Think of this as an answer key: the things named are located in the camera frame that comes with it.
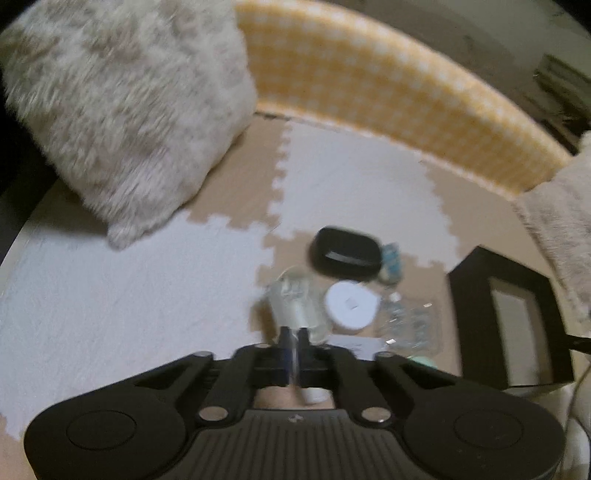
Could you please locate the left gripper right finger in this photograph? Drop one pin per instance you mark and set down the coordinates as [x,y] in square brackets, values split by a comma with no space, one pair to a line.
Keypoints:
[322,365]

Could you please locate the clear plastic item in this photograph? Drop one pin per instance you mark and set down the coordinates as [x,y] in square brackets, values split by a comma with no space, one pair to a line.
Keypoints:
[296,303]

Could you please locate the clear blister pack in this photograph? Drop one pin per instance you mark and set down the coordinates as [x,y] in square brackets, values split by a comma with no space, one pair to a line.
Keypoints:
[409,326]

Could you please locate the black storage box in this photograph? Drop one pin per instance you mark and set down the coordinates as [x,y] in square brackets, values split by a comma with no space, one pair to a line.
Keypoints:
[510,328]

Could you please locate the white round puck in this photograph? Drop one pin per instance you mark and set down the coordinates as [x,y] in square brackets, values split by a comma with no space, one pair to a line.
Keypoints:
[351,306]

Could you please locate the fluffy grey cushion right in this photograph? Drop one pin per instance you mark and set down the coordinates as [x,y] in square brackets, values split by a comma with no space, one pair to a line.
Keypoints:
[132,102]

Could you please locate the black oval case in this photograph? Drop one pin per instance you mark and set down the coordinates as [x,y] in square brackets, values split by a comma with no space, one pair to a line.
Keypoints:
[346,254]

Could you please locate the fluffy grey cushion left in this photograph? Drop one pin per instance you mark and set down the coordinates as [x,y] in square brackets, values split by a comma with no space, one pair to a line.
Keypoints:
[557,215]

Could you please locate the yellow checkered mattress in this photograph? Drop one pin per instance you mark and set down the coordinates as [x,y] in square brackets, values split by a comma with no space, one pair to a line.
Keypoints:
[326,64]

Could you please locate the fluffy grey cushion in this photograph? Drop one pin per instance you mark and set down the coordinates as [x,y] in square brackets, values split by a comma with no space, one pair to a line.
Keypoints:
[132,102]
[557,215]

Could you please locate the teal tape roll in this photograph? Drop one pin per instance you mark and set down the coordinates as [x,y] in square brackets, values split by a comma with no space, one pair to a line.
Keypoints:
[391,272]

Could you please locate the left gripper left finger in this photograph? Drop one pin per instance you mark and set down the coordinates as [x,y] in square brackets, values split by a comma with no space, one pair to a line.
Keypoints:
[266,364]

